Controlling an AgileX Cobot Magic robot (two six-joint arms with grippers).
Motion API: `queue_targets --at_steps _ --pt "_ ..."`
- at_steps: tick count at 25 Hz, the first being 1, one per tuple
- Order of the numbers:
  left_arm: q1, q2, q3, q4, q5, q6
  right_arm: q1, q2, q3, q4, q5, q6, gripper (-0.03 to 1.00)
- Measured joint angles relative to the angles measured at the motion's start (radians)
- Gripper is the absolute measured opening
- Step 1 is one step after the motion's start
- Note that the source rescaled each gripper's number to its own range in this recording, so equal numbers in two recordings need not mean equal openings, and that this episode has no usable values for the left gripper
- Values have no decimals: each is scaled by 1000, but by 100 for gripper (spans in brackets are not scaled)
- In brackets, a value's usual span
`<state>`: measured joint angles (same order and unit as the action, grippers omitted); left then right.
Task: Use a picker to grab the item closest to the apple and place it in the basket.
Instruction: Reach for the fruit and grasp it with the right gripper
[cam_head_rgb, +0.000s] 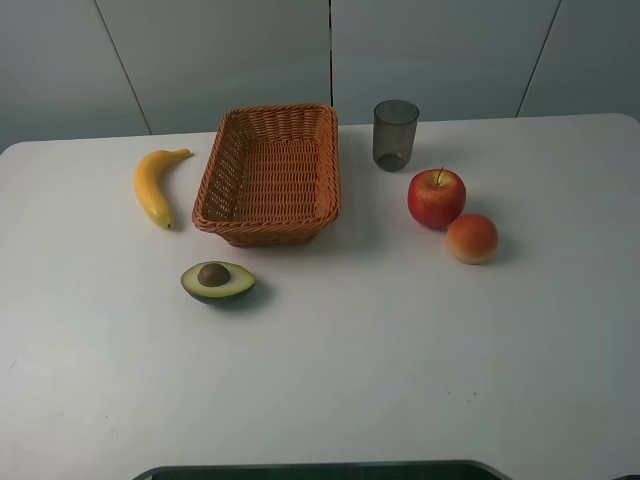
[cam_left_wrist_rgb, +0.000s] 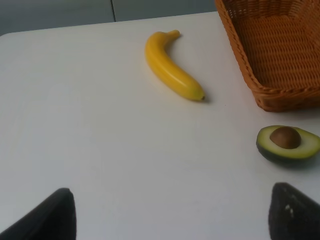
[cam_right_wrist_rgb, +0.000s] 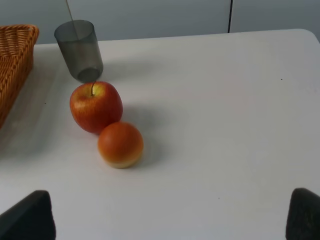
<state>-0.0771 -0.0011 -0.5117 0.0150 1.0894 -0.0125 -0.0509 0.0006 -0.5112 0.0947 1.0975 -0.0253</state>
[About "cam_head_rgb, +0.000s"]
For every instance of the orange peach fruit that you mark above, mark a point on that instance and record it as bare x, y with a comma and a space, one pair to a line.
472, 239

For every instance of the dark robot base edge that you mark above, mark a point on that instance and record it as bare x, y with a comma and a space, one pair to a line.
442, 469

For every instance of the orange wicker basket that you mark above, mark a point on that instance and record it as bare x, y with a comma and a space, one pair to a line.
272, 177

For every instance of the halved avocado with pit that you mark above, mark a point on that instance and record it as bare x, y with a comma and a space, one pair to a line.
217, 282

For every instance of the red apple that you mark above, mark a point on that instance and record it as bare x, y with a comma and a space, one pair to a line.
436, 197

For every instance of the grey translucent plastic cup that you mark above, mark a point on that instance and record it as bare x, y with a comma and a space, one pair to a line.
395, 125

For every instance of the yellow banana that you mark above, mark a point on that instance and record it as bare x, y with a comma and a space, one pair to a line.
147, 188

